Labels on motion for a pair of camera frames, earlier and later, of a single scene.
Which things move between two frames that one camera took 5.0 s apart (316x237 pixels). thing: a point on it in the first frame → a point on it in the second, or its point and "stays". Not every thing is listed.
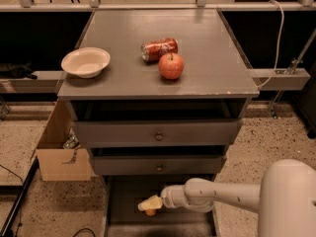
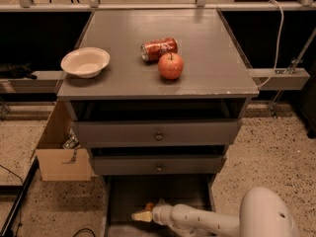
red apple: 170,65 stays
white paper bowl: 87,62 stays
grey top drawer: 156,133 stays
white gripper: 168,197 → 160,211
